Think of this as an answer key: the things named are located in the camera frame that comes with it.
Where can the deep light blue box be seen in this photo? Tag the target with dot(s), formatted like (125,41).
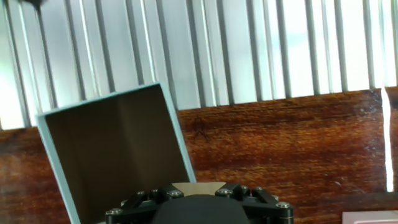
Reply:
(109,146)

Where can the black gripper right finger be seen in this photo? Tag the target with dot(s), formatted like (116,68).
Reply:
(267,203)

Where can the wood grain table mat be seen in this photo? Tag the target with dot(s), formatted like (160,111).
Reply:
(280,140)

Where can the light wooden cube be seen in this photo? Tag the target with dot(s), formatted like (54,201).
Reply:
(199,188)

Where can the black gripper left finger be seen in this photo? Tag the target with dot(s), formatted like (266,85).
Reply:
(136,205)

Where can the pink cardboard box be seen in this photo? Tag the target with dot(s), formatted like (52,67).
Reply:
(370,217)

